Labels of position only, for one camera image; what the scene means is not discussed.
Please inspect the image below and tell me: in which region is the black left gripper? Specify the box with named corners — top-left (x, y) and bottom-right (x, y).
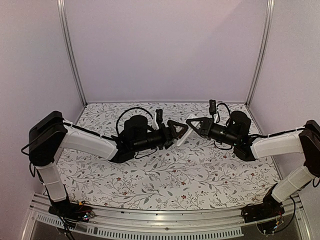
top-left (132, 120), bottom-right (189, 154)

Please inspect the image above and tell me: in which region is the white remote control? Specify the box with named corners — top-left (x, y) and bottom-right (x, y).
top-left (175, 113), bottom-right (197, 147)

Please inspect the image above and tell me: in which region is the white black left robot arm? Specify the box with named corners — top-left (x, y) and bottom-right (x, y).
top-left (26, 109), bottom-right (188, 217)

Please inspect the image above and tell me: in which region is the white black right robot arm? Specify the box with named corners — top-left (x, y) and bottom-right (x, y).
top-left (186, 110), bottom-right (320, 218)

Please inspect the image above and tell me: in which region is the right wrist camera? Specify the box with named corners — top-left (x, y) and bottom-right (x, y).
top-left (209, 99), bottom-right (220, 123)

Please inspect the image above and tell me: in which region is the right metal frame post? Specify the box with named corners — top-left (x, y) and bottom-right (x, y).
top-left (245, 0), bottom-right (275, 107)

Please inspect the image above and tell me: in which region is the metal frame post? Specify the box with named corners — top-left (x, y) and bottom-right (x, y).
top-left (56, 0), bottom-right (88, 107)
top-left (245, 0), bottom-right (275, 107)

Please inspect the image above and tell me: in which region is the aluminium front rail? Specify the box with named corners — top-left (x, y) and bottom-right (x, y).
top-left (21, 193), bottom-right (313, 240)

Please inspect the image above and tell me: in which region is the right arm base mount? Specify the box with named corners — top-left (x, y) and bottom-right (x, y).
top-left (241, 193), bottom-right (285, 235)

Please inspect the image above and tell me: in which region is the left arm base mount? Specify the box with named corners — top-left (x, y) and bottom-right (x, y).
top-left (45, 186), bottom-right (95, 223)

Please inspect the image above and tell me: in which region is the left metal frame post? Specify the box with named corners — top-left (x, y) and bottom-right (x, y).
top-left (56, 0), bottom-right (88, 107)

